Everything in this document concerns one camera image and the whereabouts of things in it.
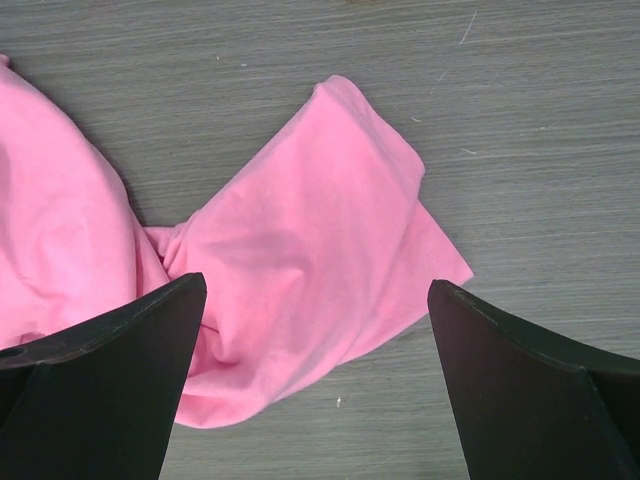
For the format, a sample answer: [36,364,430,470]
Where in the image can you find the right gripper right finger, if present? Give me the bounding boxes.
[428,280,639,479]

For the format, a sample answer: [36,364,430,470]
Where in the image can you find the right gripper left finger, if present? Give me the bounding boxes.
[1,273,207,479]

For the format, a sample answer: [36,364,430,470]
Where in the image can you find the pink t shirt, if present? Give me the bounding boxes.
[1,65,473,429]

